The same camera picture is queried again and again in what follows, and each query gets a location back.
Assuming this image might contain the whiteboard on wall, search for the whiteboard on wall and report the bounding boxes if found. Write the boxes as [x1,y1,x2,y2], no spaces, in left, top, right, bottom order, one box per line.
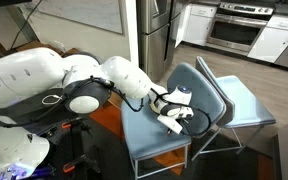
[32,0,123,34]

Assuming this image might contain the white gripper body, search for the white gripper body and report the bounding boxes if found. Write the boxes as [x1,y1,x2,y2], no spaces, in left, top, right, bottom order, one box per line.
[155,100,194,134]

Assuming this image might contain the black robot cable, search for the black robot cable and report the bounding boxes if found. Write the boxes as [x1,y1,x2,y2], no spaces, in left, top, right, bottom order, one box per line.
[0,76,213,138]

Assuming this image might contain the light blue padded chair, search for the light blue padded chair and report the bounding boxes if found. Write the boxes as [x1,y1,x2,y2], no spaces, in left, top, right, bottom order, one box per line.
[121,63,226,180]

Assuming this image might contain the stainless steel oven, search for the stainless steel oven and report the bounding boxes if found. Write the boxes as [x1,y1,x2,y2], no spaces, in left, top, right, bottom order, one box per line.
[207,0,275,52]

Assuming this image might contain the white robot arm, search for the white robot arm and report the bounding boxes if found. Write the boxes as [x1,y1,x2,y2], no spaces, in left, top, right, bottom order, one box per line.
[0,47,193,180]

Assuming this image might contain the stainless steel refrigerator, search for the stainless steel refrigerator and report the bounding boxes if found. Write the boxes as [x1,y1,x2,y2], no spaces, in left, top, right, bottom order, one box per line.
[136,0,184,82]

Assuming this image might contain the black robot stand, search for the black robot stand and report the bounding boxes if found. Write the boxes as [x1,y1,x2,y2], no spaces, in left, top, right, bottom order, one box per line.
[25,118,101,180]

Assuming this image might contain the white kitchen cabinets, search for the white kitchen cabinets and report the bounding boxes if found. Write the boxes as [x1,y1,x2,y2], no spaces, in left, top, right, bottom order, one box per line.
[182,3,288,63]

